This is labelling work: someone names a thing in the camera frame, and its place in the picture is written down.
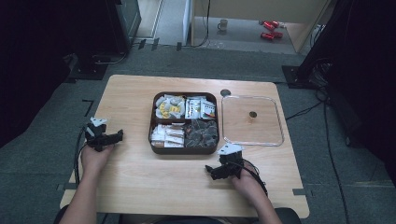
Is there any black cabinet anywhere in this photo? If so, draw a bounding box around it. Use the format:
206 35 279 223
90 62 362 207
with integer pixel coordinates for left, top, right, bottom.
105 0 143 54

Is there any person's right hand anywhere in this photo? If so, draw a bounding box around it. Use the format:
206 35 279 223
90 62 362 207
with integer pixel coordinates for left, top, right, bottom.
231 167 266 204

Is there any light wooden shelf unit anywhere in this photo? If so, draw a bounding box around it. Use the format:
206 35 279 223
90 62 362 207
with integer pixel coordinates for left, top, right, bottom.
190 0 332 54

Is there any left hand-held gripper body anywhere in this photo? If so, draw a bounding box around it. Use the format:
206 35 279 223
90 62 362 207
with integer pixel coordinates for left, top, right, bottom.
84 116 109 153

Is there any black stand base plate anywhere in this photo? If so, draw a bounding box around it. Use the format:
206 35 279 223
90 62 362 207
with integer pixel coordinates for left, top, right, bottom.
281 64 316 91
67 53 109 81

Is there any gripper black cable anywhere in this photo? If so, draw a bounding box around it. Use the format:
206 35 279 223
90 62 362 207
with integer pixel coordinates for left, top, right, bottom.
240 158 269 198
73 124 92 189

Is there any pile of white yellow packets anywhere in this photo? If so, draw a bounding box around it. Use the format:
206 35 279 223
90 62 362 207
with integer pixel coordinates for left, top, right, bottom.
154 93 187 120

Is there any clear lid with round knob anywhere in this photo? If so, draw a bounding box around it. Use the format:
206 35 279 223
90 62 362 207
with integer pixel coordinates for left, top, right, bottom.
220 94 285 147

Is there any row of white printed sachets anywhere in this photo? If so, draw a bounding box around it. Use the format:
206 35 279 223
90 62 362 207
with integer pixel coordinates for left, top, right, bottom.
184 95 217 120

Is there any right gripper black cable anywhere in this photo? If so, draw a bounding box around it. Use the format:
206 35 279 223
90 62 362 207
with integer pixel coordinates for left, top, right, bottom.
240 158 269 198

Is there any black floor cable bundle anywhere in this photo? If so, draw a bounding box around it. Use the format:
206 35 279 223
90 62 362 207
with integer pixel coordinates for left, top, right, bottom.
285 57 351 224

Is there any grey mug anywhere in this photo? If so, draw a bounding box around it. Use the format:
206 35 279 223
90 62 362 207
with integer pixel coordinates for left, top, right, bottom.
217 19 230 33

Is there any stack of white brown packets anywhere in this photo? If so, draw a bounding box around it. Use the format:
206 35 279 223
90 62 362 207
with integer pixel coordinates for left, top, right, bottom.
149 122 186 149

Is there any brown four-compartment tray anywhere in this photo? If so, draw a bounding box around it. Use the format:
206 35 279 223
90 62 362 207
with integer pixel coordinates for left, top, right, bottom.
148 91 220 156

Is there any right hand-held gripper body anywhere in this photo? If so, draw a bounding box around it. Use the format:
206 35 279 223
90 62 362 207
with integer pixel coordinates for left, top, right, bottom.
217 143 246 180

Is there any pile of dark wrapped packets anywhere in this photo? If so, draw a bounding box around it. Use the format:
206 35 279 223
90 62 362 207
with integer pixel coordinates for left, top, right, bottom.
184 119 219 148

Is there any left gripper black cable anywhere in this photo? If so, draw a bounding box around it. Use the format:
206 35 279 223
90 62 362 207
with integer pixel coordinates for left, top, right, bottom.
73 124 92 189

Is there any red can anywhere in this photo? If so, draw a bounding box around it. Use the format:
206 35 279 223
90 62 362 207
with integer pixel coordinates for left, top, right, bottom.
260 31 284 41
259 20 280 32

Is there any person's left hand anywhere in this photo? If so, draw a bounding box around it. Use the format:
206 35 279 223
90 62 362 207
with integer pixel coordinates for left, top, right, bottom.
80 144 115 175

